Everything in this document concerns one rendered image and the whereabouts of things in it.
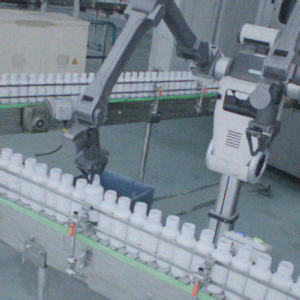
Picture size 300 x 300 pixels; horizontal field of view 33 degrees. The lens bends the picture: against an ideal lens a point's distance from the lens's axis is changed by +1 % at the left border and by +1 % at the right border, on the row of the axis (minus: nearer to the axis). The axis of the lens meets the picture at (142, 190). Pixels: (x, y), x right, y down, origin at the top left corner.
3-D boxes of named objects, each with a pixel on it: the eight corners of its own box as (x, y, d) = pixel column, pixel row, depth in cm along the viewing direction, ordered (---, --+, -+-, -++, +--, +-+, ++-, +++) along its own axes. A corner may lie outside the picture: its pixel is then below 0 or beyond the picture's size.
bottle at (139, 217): (129, 255, 162) (136, 209, 156) (122, 245, 167) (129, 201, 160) (146, 253, 165) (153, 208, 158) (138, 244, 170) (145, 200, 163)
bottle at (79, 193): (88, 222, 179) (92, 179, 172) (84, 230, 173) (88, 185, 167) (72, 219, 179) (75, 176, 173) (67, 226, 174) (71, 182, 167)
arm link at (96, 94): (167, 12, 158) (137, 7, 163) (162, -1, 153) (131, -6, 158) (101, 129, 149) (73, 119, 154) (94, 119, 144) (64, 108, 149)
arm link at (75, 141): (104, 107, 147) (80, 100, 151) (78, 124, 140) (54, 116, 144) (106, 143, 155) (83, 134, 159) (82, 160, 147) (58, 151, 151)
